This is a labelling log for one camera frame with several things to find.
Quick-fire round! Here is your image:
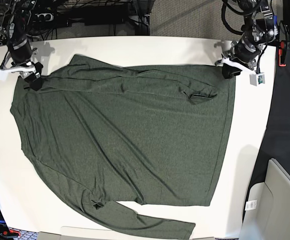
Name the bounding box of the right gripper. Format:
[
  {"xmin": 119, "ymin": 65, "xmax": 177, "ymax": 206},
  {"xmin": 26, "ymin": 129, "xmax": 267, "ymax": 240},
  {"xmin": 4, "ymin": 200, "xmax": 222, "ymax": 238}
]
[{"xmin": 10, "ymin": 48, "xmax": 44, "ymax": 91}]

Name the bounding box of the red clamp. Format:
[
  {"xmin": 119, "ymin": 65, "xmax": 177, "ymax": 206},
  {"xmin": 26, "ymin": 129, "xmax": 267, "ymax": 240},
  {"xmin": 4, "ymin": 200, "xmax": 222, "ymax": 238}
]
[{"xmin": 278, "ymin": 40, "xmax": 287, "ymax": 67}]

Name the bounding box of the dark green long-sleeve shirt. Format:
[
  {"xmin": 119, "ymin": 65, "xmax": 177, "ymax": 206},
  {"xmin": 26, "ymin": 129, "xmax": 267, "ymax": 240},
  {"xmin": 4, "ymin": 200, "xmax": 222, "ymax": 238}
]
[{"xmin": 11, "ymin": 55, "xmax": 235, "ymax": 240}]

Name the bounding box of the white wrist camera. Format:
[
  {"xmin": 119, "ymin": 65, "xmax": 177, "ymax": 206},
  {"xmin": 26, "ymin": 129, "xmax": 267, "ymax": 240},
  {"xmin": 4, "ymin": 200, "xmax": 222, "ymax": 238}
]
[
  {"xmin": 249, "ymin": 73, "xmax": 265, "ymax": 87},
  {"xmin": 0, "ymin": 68, "xmax": 9, "ymax": 82}
]

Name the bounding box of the beige plastic bin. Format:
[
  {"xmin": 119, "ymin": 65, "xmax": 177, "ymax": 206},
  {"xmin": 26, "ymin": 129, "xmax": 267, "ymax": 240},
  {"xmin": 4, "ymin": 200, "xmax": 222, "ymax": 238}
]
[{"xmin": 239, "ymin": 159, "xmax": 290, "ymax": 240}]

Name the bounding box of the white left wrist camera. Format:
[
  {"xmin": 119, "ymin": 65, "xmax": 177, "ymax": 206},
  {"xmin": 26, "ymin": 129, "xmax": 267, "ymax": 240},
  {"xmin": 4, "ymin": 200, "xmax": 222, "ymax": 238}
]
[{"xmin": 249, "ymin": 73, "xmax": 265, "ymax": 87}]

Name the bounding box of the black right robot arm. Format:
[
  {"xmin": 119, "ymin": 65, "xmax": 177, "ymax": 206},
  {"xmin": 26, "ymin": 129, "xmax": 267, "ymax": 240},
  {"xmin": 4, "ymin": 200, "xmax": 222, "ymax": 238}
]
[{"xmin": 0, "ymin": 0, "xmax": 44, "ymax": 91}]

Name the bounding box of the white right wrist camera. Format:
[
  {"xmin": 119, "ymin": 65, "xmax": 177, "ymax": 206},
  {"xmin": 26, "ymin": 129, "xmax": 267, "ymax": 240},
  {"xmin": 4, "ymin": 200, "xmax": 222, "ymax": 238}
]
[{"xmin": 0, "ymin": 68, "xmax": 9, "ymax": 82}]

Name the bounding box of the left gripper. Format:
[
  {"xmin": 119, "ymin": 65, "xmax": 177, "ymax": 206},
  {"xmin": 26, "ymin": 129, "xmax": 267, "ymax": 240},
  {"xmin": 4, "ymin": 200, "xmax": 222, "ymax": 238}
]
[{"xmin": 222, "ymin": 41, "xmax": 260, "ymax": 79}]

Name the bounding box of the white power strip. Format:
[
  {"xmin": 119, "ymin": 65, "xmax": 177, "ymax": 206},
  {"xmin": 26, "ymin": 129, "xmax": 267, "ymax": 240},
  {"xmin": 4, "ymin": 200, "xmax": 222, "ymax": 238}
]
[{"xmin": 33, "ymin": 13, "xmax": 54, "ymax": 22}]

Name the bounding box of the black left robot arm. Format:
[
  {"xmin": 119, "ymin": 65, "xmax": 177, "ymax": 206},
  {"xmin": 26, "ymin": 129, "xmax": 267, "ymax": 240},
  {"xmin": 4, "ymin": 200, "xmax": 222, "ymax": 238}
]
[{"xmin": 217, "ymin": 0, "xmax": 277, "ymax": 79}]

